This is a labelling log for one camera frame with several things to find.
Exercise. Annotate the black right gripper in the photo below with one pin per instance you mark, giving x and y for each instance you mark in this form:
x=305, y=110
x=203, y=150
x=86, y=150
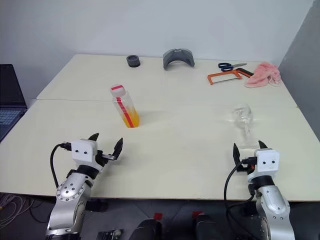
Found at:
x=246, y=166

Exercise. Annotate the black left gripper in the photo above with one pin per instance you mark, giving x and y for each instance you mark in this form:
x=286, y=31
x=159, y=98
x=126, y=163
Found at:
x=100, y=160

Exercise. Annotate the orange juice bottle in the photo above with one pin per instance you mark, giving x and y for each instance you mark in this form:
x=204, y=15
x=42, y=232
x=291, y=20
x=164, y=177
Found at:
x=128, y=113

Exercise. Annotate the white bottle cap red stripe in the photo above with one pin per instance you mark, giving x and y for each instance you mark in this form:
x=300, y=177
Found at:
x=117, y=90

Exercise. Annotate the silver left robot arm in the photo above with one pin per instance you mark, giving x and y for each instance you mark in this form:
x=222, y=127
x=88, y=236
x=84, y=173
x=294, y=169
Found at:
x=67, y=192

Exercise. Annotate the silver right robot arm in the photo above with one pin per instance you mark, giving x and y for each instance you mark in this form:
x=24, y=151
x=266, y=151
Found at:
x=272, y=200

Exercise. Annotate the clear wine glass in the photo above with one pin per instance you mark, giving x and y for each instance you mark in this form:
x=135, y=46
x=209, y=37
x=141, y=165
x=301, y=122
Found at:
x=242, y=116

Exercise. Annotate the pink cloth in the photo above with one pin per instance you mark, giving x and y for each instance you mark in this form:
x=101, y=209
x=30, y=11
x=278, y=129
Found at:
x=262, y=73

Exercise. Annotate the orange hacksaw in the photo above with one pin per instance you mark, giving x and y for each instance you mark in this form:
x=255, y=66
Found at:
x=212, y=76

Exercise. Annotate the black round holder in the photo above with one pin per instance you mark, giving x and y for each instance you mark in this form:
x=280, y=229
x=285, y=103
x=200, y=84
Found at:
x=133, y=61

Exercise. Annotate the dark rounded shape red tag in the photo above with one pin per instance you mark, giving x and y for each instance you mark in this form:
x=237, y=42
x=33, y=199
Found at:
x=148, y=228
x=206, y=226

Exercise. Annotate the black floor box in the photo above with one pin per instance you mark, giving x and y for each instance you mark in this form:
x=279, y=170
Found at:
x=110, y=235

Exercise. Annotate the grey partition panel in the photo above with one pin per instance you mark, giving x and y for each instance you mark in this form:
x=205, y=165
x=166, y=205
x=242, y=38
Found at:
x=302, y=62

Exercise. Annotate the grey curved plastic shell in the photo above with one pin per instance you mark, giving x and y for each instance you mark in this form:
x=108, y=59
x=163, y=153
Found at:
x=167, y=60

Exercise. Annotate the dark laptop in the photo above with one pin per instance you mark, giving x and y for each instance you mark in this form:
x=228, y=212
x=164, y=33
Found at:
x=10, y=95

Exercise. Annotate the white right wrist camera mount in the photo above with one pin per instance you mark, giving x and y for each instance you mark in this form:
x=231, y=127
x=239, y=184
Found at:
x=267, y=162

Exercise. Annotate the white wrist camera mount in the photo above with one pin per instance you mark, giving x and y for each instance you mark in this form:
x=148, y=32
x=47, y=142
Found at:
x=267, y=162
x=83, y=151

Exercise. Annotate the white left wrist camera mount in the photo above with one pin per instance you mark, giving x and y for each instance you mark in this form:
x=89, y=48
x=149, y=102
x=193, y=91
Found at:
x=83, y=151

